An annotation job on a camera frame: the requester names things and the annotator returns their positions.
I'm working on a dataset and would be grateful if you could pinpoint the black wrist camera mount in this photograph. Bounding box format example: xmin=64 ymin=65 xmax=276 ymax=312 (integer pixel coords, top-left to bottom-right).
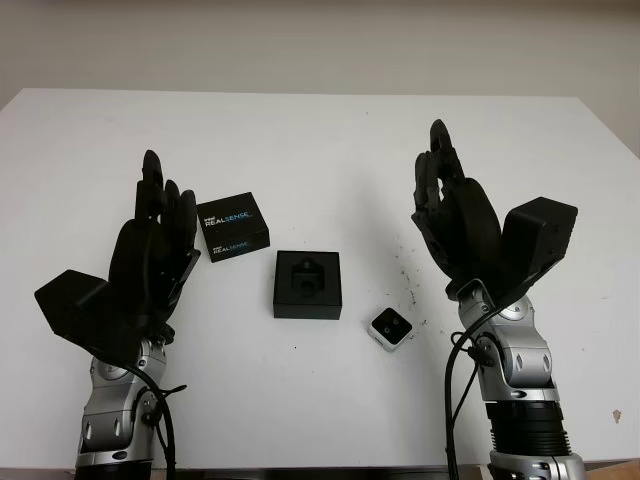
xmin=33 ymin=269 xmax=146 ymax=361
xmin=492 ymin=197 xmax=580 ymax=306

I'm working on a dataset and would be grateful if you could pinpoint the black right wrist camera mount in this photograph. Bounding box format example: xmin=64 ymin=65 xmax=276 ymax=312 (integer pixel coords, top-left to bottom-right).
xmin=492 ymin=197 xmax=580 ymax=306

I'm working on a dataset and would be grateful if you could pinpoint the black box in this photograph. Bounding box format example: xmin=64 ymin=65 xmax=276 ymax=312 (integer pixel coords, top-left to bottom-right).
xmin=272 ymin=249 xmax=343 ymax=321

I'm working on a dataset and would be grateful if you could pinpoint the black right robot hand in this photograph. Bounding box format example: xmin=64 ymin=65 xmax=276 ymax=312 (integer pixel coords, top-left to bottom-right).
xmin=410 ymin=118 xmax=504 ymax=301

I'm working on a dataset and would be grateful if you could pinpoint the black RealSense box lid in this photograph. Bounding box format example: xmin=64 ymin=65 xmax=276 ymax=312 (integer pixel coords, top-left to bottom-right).
xmin=196 ymin=191 xmax=272 ymax=263

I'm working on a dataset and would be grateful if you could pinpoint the small silver cube camera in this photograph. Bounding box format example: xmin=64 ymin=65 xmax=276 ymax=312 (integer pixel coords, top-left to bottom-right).
xmin=366 ymin=307 xmax=414 ymax=354

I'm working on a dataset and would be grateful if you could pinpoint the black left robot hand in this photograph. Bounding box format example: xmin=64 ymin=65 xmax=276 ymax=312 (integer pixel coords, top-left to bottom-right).
xmin=102 ymin=149 xmax=202 ymax=346

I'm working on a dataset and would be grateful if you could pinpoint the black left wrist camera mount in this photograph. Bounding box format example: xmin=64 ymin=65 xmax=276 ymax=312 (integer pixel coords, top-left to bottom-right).
xmin=33 ymin=269 xmax=146 ymax=361

